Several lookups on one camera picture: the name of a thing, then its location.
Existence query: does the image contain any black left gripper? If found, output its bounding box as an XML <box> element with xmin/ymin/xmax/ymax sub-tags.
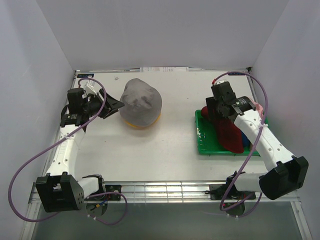
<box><xmin>82</xmin><ymin>88</ymin><xmax>125</xmax><ymax>119</ymax></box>

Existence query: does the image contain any grey bucket hat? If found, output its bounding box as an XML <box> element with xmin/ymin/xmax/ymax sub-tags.
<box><xmin>119</xmin><ymin>78</ymin><xmax>163</xmax><ymax>125</ymax></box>

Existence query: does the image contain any yellow bucket hat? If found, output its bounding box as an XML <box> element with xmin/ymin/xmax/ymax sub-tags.
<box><xmin>123</xmin><ymin>114</ymin><xmax>161</xmax><ymax>129</ymax></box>

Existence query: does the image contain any dark red beanie hat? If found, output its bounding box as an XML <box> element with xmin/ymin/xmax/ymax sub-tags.
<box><xmin>201</xmin><ymin>106</ymin><xmax>245</xmax><ymax>154</ymax></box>

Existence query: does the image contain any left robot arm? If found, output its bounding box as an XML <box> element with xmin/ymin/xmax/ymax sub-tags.
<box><xmin>35</xmin><ymin>86</ymin><xmax>124</xmax><ymax>213</ymax></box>

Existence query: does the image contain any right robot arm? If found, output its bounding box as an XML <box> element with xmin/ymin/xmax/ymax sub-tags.
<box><xmin>206</xmin><ymin>80</ymin><xmax>309</xmax><ymax>200</ymax></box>

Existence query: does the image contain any pink hat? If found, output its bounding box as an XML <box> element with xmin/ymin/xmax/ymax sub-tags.
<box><xmin>249</xmin><ymin>98</ymin><xmax>264</xmax><ymax>118</ymax></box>

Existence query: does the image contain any green plastic tray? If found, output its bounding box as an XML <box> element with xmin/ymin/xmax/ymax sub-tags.
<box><xmin>195</xmin><ymin>109</ymin><xmax>252</xmax><ymax>156</ymax></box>

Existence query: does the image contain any blue beanie hat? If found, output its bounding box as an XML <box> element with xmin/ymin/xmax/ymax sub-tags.
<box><xmin>241</xmin><ymin>132</ymin><xmax>251</xmax><ymax>149</ymax></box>

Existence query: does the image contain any paper label strip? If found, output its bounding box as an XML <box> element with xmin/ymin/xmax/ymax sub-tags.
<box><xmin>139</xmin><ymin>66</ymin><xmax>189</xmax><ymax>73</ymax></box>

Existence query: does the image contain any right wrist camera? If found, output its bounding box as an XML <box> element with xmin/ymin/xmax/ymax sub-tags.
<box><xmin>212</xmin><ymin>79</ymin><xmax>228</xmax><ymax>86</ymax></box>

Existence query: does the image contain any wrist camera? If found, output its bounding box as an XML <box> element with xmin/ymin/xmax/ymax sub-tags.
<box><xmin>83</xmin><ymin>80</ymin><xmax>97</xmax><ymax>95</ymax></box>
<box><xmin>212</xmin><ymin>79</ymin><xmax>228</xmax><ymax>86</ymax></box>

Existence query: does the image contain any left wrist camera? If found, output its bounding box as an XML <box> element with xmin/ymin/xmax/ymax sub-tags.
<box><xmin>83</xmin><ymin>80</ymin><xmax>97</xmax><ymax>95</ymax></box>

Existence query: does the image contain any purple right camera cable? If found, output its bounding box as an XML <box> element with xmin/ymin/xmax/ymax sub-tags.
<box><xmin>212</xmin><ymin>71</ymin><xmax>269</xmax><ymax>219</ymax></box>

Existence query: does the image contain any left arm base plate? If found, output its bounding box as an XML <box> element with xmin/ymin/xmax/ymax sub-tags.
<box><xmin>84</xmin><ymin>184</ymin><xmax>123</xmax><ymax>202</ymax></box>

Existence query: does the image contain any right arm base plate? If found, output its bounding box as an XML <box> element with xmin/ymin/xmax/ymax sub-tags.
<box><xmin>206</xmin><ymin>182</ymin><xmax>258</xmax><ymax>201</ymax></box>

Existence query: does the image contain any aluminium front rail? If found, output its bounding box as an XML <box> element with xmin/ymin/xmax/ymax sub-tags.
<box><xmin>27</xmin><ymin>181</ymin><xmax>301</xmax><ymax>205</ymax></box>

